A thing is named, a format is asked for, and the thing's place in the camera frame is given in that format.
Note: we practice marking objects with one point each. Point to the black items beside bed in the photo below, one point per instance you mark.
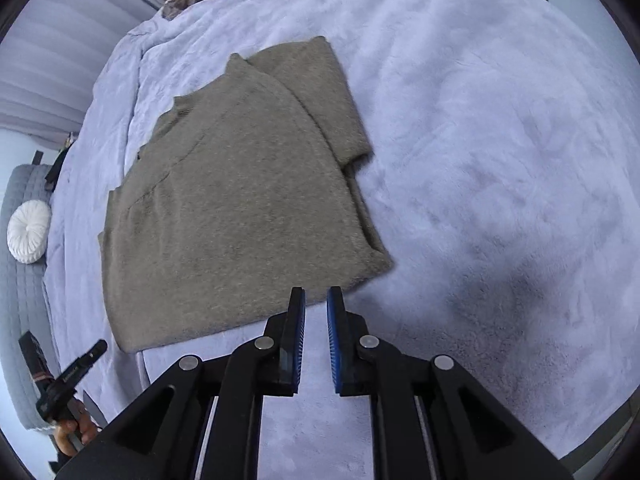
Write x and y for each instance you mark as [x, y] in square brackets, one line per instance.
[60, 160]

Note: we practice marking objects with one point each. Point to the white round pleated pillow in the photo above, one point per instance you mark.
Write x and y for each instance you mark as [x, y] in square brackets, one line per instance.
[29, 231]

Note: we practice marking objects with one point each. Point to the lavender fleece blanket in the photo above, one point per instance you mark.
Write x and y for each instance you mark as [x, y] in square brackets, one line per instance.
[475, 160]

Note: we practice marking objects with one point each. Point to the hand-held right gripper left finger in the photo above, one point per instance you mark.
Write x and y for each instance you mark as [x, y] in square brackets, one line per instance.
[299, 340]

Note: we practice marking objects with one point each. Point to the grey quilted headboard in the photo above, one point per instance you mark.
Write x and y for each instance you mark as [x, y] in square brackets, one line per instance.
[25, 310]

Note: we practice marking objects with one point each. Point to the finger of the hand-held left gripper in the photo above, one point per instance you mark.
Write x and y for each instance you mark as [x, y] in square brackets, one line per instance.
[82, 362]
[34, 360]

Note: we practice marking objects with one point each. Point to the person's left hand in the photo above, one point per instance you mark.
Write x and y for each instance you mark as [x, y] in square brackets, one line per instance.
[82, 430]

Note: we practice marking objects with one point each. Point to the olive brown knit sweater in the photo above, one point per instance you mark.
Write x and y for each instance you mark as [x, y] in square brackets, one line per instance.
[225, 200]

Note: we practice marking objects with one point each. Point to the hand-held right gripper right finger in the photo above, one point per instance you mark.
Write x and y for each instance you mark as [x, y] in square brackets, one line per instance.
[334, 340]

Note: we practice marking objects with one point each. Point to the grey curtains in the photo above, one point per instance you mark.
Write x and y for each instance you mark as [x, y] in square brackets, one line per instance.
[60, 50]

